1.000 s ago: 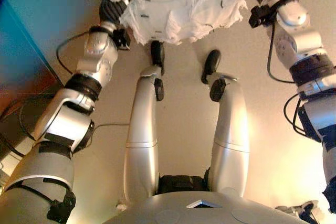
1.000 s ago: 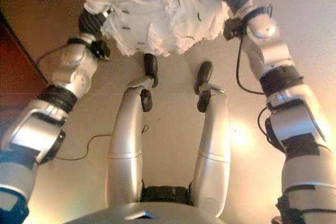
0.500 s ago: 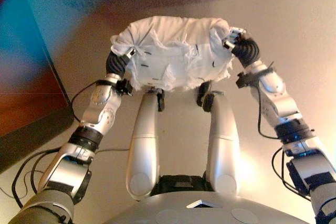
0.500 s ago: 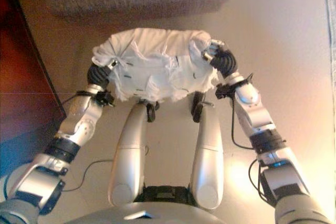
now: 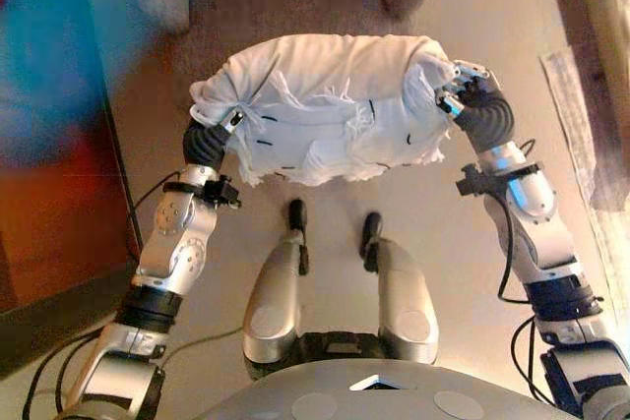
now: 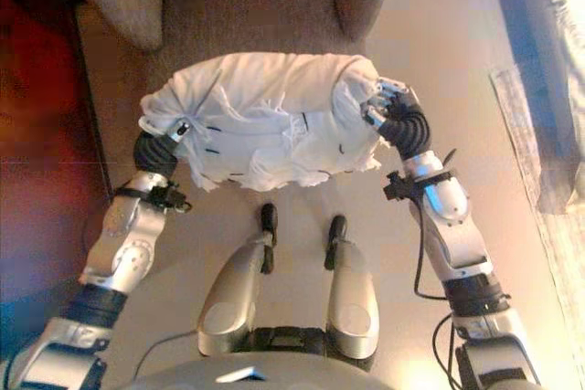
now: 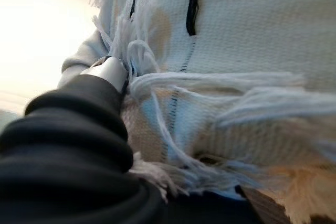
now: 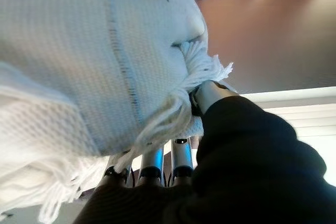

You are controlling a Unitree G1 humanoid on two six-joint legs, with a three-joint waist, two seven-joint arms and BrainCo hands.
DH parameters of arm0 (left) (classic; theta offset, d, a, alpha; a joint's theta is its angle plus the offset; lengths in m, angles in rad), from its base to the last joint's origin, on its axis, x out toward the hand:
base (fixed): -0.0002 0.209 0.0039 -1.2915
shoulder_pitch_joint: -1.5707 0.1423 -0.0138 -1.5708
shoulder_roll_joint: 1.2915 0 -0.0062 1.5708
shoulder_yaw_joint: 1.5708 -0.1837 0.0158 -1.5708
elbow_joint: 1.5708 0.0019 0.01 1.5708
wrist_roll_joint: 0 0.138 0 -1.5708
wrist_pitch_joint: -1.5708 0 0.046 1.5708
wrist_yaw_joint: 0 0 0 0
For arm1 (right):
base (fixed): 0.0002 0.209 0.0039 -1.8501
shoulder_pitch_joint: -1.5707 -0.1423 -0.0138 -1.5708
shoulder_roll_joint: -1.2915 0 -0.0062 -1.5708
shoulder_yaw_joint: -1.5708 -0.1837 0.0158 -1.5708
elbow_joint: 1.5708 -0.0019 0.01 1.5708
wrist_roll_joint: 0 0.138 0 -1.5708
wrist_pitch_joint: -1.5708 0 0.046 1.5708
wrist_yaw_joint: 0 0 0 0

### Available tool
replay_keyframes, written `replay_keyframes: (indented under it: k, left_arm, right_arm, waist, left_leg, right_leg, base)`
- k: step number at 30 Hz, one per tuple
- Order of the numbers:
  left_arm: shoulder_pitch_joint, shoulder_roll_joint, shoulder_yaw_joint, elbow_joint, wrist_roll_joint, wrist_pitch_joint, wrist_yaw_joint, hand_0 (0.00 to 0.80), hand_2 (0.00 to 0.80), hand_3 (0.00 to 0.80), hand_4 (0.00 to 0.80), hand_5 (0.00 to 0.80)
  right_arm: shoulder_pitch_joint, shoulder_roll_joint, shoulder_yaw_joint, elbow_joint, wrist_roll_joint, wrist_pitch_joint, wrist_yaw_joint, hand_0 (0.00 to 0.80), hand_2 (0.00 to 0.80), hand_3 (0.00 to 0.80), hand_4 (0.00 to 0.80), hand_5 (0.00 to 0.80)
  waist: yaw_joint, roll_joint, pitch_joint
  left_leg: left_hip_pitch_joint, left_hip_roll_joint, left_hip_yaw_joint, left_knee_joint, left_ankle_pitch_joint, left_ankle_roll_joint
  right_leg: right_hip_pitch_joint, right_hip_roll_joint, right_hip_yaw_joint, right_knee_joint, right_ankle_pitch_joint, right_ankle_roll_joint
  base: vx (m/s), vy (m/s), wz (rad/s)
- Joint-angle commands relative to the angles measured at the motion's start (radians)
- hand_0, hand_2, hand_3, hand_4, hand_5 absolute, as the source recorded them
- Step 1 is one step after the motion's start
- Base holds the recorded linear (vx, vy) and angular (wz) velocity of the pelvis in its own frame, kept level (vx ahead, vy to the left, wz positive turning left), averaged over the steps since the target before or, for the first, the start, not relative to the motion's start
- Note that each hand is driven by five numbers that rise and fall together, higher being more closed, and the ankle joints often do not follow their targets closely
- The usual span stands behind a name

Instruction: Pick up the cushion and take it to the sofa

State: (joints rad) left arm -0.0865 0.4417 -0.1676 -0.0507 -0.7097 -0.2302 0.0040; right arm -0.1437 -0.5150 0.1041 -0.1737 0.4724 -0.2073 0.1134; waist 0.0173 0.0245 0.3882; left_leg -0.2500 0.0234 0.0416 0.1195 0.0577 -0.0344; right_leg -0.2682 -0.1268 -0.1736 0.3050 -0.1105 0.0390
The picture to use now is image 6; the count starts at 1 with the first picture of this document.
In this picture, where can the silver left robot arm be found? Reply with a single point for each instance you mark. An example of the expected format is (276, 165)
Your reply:
(123, 244)

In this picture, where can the grey robot torso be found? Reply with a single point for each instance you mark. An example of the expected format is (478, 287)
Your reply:
(292, 372)

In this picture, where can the black robot foot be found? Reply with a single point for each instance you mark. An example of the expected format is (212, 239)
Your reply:
(337, 230)
(269, 216)

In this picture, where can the fringed bed blanket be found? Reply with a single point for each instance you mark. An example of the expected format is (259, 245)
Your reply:
(557, 88)

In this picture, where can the silver right robot leg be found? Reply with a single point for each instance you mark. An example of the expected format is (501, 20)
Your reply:
(352, 303)

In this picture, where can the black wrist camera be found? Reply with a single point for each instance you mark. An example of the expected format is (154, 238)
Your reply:
(396, 185)
(169, 196)

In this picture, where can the black right robot foot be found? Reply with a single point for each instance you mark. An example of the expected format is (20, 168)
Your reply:
(337, 230)

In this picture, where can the white fringed cushion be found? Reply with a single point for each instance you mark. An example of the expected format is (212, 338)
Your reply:
(274, 102)

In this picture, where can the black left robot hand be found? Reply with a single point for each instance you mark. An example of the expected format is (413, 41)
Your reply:
(153, 154)

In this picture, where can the silver robot leg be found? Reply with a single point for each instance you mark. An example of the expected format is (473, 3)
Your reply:
(230, 298)
(352, 303)

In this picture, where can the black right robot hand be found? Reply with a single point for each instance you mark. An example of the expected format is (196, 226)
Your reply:
(407, 127)

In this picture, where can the silver left robot leg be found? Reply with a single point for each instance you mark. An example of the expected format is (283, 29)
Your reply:
(230, 298)

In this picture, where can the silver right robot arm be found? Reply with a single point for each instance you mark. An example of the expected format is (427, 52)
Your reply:
(461, 244)

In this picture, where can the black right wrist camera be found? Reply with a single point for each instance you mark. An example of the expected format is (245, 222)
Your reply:
(396, 185)

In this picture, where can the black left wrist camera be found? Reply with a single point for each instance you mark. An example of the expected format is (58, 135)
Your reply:
(169, 196)

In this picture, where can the dark red cabinet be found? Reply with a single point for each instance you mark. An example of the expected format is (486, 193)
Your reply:
(36, 134)

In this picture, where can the grey fabric armchair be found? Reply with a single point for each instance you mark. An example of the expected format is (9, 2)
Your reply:
(256, 2)

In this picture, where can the black left robot foot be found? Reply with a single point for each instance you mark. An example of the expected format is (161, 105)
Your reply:
(269, 216)

